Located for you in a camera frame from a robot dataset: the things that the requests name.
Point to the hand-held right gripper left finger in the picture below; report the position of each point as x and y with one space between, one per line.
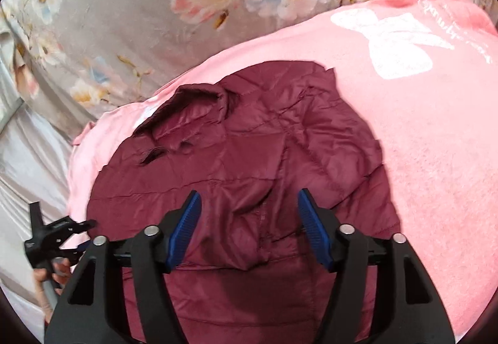
186 229

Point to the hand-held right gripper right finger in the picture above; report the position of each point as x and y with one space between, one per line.
312 229

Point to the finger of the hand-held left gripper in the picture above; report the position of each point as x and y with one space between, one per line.
76 248
83 226

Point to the maroon puffer jacket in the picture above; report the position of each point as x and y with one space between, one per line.
241 157

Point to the person's left hand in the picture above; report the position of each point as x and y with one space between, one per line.
63 271

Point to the white satin sheet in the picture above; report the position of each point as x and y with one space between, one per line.
31 165

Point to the pink blanket with white print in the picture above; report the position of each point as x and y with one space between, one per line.
420 141

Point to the grey floral bedsheet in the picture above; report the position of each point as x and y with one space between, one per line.
128 5

